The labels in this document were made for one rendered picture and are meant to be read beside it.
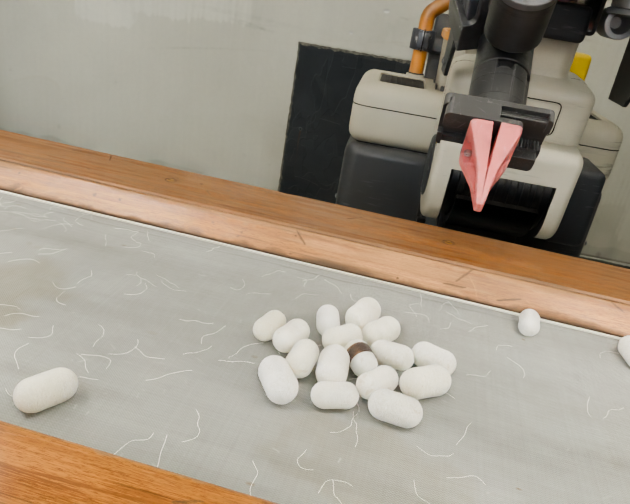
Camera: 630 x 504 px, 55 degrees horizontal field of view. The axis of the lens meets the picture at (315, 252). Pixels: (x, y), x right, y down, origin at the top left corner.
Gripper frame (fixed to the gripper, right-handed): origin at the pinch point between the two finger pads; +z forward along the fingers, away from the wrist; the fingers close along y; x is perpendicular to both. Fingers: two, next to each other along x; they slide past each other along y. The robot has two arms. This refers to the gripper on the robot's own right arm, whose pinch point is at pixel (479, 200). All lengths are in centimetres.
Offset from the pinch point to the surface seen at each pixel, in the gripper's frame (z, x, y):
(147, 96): -108, 143, -121
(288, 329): 18.4, -7.6, -12.4
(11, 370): 26.6, -12.4, -27.6
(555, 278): 3.9, 4.6, 8.6
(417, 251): 4.6, 3.8, -4.5
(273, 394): 23.8, -11.2, -11.6
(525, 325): 11.0, 0.0, 5.4
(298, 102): -115, 138, -58
